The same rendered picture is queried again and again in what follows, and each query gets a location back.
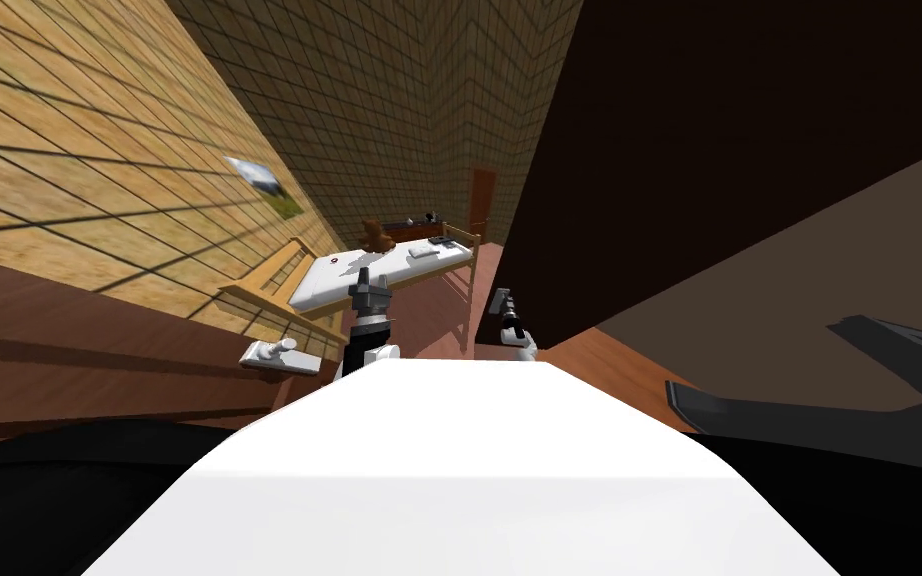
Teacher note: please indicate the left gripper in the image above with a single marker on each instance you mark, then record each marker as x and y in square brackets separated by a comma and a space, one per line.
[370, 301]

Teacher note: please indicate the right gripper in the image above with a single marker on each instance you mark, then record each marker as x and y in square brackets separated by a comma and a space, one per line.
[502, 302]

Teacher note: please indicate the wooden bed with white mattress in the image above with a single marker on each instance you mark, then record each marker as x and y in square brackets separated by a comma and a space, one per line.
[365, 276]

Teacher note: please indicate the dark wooden desk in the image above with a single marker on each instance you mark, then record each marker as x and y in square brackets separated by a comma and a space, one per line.
[413, 230]

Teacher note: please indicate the reddish brown door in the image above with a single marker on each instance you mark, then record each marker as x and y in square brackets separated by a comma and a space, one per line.
[482, 200]

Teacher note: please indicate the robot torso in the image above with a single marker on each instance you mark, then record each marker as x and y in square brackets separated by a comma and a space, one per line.
[461, 480]

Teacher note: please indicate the landscape picture on wall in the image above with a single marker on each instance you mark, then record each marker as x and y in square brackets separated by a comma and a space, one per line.
[266, 187]

